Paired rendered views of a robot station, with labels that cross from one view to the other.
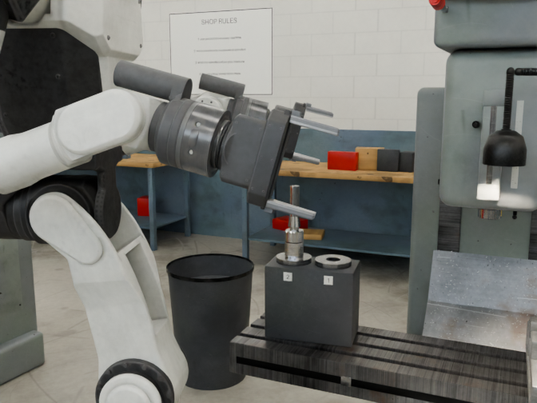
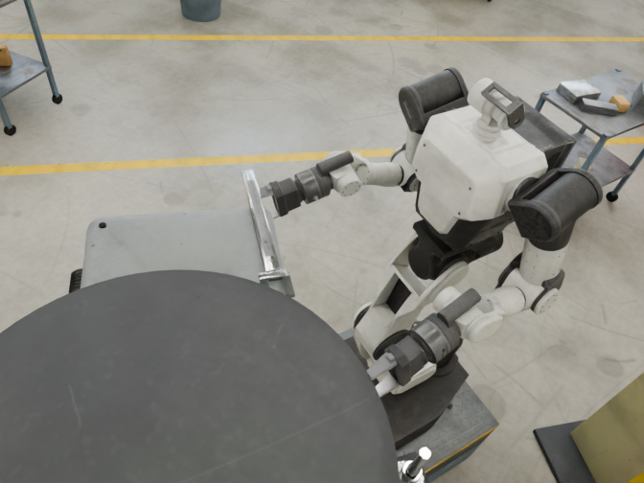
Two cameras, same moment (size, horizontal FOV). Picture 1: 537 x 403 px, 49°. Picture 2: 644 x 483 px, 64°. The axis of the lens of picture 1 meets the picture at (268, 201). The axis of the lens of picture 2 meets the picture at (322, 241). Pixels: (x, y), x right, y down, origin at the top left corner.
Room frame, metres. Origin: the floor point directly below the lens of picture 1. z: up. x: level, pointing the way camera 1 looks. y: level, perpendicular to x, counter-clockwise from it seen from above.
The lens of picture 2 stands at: (1.55, -0.59, 2.42)
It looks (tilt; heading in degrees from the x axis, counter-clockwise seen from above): 48 degrees down; 137
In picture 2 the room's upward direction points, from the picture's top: 10 degrees clockwise
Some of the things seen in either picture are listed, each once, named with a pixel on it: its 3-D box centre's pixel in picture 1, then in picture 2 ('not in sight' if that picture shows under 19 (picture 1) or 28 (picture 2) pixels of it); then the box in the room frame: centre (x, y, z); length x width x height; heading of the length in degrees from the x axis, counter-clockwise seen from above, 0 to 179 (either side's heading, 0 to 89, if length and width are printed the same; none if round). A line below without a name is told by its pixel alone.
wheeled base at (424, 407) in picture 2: not in sight; (388, 375); (1.04, 0.37, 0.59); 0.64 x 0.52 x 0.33; 85
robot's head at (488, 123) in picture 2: not in sight; (493, 107); (1.03, 0.33, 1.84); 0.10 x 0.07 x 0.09; 175
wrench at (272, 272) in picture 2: not in sight; (262, 227); (1.13, -0.32, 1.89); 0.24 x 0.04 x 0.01; 159
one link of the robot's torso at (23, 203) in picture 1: (70, 209); (439, 254); (1.04, 0.36, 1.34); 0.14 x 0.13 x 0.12; 175
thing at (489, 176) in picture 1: (491, 145); not in sight; (1.14, -0.43, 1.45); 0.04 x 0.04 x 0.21; 67
